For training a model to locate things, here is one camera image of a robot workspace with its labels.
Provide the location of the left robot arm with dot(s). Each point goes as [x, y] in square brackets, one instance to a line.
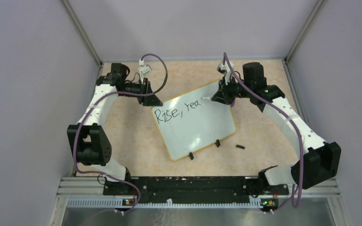
[87, 138]

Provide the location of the white cable duct rail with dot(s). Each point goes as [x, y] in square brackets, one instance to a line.
[119, 203]

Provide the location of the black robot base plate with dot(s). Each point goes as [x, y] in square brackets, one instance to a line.
[194, 190]

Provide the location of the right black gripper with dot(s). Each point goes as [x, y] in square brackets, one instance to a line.
[223, 95]

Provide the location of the yellow-framed whiteboard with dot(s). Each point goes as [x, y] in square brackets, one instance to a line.
[188, 123]

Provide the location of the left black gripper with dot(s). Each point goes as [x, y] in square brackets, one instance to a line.
[149, 100]

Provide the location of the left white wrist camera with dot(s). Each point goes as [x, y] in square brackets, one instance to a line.
[143, 69]

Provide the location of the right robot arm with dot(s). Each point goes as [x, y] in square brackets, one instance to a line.
[318, 159]

